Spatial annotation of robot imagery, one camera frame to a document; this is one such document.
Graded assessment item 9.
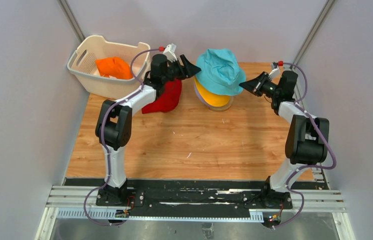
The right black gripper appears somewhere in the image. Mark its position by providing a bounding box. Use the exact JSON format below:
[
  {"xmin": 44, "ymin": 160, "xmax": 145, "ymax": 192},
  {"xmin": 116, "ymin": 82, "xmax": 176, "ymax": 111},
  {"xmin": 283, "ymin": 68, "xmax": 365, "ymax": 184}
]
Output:
[{"xmin": 239, "ymin": 72, "xmax": 281, "ymax": 99}]

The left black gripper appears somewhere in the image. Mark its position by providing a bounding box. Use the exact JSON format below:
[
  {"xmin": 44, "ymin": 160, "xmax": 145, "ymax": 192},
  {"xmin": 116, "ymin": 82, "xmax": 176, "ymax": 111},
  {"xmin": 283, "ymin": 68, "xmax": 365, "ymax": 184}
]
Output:
[{"xmin": 161, "ymin": 55, "xmax": 201, "ymax": 84}]

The purple bucket hat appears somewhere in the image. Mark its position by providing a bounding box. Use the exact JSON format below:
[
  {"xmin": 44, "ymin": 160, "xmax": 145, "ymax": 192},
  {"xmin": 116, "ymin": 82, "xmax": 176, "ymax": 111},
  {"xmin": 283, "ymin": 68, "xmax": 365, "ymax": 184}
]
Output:
[{"xmin": 193, "ymin": 77, "xmax": 234, "ymax": 112}]

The teal bucket hat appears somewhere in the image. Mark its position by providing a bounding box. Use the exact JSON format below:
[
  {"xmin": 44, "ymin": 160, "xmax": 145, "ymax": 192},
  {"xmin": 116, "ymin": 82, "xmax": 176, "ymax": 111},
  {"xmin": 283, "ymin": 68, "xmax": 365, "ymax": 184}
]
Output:
[{"xmin": 195, "ymin": 48, "xmax": 247, "ymax": 96}]

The red bucket hat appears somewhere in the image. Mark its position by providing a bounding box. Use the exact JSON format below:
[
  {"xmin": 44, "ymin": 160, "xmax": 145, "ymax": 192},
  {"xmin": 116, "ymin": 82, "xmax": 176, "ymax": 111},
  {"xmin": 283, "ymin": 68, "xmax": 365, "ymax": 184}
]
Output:
[{"xmin": 141, "ymin": 79, "xmax": 182, "ymax": 114}]

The white plastic basket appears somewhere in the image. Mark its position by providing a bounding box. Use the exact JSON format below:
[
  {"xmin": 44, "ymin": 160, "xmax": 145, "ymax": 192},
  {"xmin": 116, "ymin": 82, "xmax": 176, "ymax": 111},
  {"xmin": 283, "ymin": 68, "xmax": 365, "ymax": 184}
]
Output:
[{"xmin": 67, "ymin": 35, "xmax": 151, "ymax": 100}]

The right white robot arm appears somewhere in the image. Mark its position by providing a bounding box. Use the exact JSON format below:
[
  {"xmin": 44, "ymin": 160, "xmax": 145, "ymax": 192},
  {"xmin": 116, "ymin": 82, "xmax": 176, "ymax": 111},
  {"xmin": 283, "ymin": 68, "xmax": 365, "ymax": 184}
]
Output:
[{"xmin": 239, "ymin": 70, "xmax": 329, "ymax": 209}]

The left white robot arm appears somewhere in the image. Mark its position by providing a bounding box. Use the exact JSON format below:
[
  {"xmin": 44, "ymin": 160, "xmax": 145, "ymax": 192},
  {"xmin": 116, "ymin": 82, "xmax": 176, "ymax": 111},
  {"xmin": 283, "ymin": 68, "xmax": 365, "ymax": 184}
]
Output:
[{"xmin": 95, "ymin": 54, "xmax": 201, "ymax": 207}]

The orange bucket hat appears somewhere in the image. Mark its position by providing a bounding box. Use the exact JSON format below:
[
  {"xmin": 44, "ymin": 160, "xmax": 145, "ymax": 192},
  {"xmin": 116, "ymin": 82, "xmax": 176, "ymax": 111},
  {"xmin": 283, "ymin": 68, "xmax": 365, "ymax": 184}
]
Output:
[{"xmin": 95, "ymin": 57, "xmax": 133, "ymax": 80}]

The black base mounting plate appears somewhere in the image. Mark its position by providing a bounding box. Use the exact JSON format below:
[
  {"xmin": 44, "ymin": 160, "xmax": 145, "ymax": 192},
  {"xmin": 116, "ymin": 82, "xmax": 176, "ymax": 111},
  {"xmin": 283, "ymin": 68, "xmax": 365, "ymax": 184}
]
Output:
[{"xmin": 64, "ymin": 178, "xmax": 293, "ymax": 222}]

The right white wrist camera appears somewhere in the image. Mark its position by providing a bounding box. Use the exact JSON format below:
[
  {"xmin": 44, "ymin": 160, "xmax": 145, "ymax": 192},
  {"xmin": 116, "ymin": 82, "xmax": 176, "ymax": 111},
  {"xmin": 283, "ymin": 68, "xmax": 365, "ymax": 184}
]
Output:
[{"xmin": 268, "ymin": 62, "xmax": 281, "ymax": 81}]

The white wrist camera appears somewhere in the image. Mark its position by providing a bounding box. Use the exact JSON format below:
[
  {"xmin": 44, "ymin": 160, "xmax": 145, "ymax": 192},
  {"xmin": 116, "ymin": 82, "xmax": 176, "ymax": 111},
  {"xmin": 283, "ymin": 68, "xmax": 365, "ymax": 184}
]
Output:
[
  {"xmin": 268, "ymin": 62, "xmax": 281, "ymax": 81},
  {"xmin": 163, "ymin": 43, "xmax": 178, "ymax": 63}
]

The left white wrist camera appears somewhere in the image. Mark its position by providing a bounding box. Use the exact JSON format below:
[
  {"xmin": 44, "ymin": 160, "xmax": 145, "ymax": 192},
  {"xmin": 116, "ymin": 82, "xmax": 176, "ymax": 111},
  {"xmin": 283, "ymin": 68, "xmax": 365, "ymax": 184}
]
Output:
[{"xmin": 163, "ymin": 43, "xmax": 178, "ymax": 63}]

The aluminium frame rail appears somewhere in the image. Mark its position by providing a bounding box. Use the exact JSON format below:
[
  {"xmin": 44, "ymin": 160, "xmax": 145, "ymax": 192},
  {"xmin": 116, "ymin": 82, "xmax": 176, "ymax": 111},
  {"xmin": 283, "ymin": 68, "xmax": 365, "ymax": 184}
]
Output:
[{"xmin": 45, "ymin": 186, "xmax": 356, "ymax": 240}]

